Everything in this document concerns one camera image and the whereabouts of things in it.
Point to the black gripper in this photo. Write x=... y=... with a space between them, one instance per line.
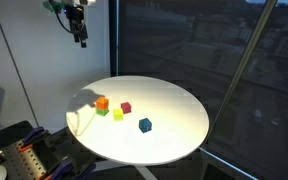
x=76 y=17

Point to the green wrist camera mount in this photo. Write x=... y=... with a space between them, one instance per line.
x=53 y=6

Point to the diagonal metal window bar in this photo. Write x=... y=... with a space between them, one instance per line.
x=252 y=42

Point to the thin black pole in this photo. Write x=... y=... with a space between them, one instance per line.
x=18 y=74

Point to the purple-handled clamp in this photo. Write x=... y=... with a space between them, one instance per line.
x=34 y=135

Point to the round white table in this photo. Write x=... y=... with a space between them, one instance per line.
x=180 y=123

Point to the yellow-green block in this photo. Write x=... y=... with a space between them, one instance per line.
x=118 y=114

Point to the perforated metal board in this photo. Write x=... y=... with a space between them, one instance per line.
x=22 y=165

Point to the pink block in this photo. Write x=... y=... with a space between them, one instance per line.
x=126 y=107

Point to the orange-handled black clamp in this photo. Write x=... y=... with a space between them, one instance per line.
x=38 y=147

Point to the blue block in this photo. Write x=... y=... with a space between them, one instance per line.
x=145 y=125

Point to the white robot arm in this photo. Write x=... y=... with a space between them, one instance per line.
x=83 y=3

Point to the green block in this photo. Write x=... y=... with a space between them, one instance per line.
x=102 y=112

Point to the orange block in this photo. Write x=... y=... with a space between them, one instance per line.
x=102 y=103

